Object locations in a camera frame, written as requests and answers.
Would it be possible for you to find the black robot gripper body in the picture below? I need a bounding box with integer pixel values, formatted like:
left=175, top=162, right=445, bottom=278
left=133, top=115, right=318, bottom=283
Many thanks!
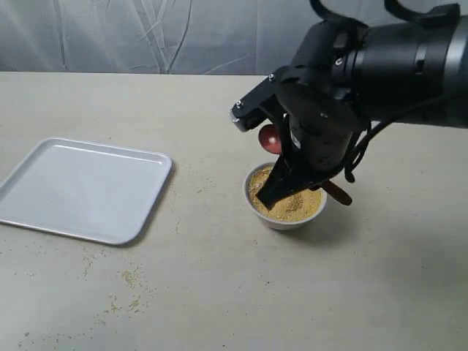
left=276, top=18, right=369, bottom=175

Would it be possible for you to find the dark brown wooden spoon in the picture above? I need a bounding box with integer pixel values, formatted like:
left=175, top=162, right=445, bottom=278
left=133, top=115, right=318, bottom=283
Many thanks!
left=258, top=124, right=352, bottom=205

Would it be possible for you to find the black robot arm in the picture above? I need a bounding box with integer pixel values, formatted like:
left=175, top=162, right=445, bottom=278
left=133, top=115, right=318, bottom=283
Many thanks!
left=231, top=1, right=467, bottom=208

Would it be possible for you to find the yellow-brown granular food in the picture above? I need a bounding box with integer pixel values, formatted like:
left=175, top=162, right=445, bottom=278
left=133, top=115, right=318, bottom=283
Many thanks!
left=247, top=165, right=322, bottom=222

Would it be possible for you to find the white ceramic bowl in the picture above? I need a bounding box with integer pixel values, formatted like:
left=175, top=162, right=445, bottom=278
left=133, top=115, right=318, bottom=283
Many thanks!
left=244, top=162, right=328, bottom=230

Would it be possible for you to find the white wrinkled backdrop curtain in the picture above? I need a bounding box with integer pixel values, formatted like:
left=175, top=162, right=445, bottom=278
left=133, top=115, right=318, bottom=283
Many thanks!
left=1, top=0, right=319, bottom=75

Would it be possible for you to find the white square plastic tray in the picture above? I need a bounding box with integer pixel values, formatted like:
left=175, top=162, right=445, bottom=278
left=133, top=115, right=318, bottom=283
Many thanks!
left=1, top=137, right=173, bottom=246

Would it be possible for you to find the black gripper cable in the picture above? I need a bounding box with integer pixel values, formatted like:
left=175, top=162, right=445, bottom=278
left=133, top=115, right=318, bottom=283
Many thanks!
left=343, top=91, right=468, bottom=183

